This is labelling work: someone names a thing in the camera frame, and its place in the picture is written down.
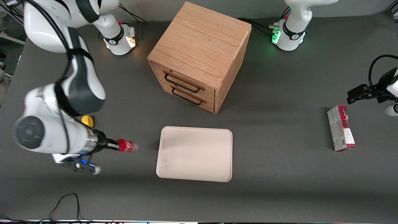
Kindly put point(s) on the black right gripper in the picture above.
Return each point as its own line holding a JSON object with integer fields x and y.
{"x": 100, "y": 143}

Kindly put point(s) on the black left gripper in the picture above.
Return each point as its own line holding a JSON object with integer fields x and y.
{"x": 381, "y": 89}

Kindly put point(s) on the red coke bottle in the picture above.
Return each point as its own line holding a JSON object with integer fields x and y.
{"x": 128, "y": 145}

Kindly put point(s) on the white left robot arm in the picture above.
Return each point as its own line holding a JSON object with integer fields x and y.
{"x": 295, "y": 18}

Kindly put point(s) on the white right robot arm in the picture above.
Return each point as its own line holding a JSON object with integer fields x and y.
{"x": 80, "y": 84}

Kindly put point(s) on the cream rectangular tray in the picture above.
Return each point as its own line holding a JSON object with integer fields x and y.
{"x": 194, "y": 154}

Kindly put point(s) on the yellow toy lemon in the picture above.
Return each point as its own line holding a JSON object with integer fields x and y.
{"x": 88, "y": 120}

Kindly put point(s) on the red and grey carton box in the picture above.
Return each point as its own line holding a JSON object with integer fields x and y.
{"x": 341, "y": 129}

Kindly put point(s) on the wooden drawer front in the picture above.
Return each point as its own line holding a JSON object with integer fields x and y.
{"x": 209, "y": 105}
{"x": 210, "y": 91}

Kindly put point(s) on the wooden drawer cabinet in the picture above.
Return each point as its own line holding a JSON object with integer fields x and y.
{"x": 202, "y": 43}

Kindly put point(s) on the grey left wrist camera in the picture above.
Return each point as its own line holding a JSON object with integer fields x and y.
{"x": 392, "y": 110}

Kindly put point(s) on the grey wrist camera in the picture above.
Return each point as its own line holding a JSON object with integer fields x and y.
{"x": 77, "y": 164}
{"x": 392, "y": 110}

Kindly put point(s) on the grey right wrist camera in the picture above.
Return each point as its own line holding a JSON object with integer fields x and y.
{"x": 77, "y": 164}

